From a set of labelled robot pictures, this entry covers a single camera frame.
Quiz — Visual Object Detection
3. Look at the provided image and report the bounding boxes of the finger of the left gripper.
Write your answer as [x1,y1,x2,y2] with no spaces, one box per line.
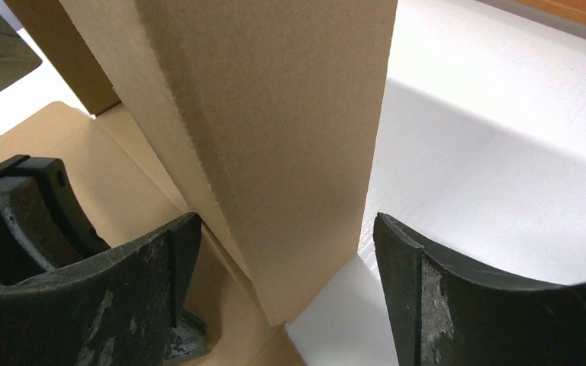
[0,177,83,286]
[0,155,110,255]

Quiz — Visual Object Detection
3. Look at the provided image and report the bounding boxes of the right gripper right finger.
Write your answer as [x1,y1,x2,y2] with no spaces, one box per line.
[373,213,586,365]

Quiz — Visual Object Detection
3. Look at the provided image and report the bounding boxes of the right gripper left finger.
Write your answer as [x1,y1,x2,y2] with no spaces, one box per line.
[0,213,208,365]

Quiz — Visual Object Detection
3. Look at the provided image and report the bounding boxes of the brown cardboard box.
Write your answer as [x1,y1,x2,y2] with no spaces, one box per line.
[0,1,397,365]

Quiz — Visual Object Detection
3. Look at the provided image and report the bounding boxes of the orange wooden shelf rack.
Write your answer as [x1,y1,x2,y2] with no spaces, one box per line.
[512,0,586,33]

